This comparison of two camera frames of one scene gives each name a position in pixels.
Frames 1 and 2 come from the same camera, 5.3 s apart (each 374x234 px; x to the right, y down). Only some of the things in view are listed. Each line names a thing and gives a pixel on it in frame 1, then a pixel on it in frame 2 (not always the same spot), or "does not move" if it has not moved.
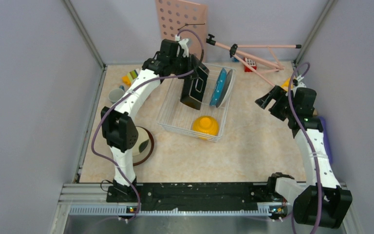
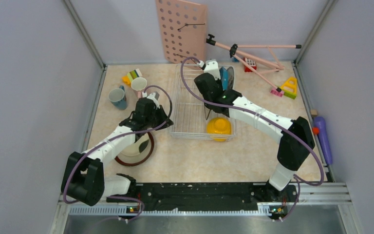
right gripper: (278, 94) -> (218, 78)
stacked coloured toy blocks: (128, 79) does not move
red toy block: (247, 68) does not move
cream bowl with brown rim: (144, 148) does not move
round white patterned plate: (227, 87) does not move
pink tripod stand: (233, 51) does not move
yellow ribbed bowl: (207, 124) -> (219, 128)
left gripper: (188, 59) -> (159, 109)
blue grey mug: (116, 94) does not move
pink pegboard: (180, 19) does not move
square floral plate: (194, 87) -> (211, 115)
